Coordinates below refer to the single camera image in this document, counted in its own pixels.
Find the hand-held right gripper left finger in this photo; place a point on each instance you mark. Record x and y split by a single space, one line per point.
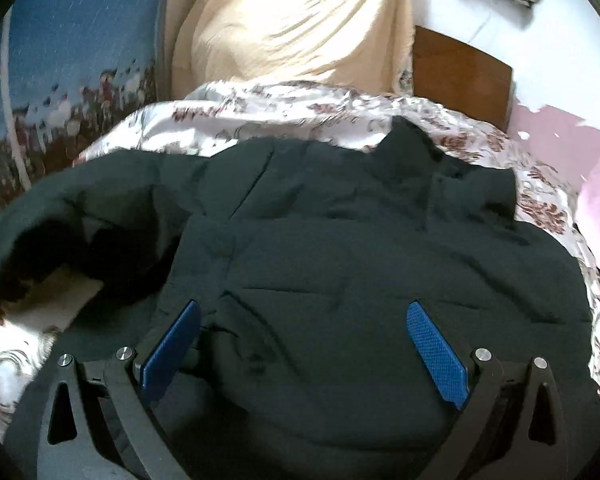
172 347

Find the dark green padded jacket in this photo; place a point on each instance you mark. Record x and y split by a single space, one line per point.
330 240

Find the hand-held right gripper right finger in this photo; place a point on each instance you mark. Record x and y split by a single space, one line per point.
437 355

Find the beige pillow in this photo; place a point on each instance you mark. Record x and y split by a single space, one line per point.
290 20

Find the blue floral rug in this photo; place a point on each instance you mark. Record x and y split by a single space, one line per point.
80 80

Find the floral satin bedspread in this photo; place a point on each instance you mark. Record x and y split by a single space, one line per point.
290 110

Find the brown wooden headboard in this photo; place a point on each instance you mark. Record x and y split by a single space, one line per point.
460 75

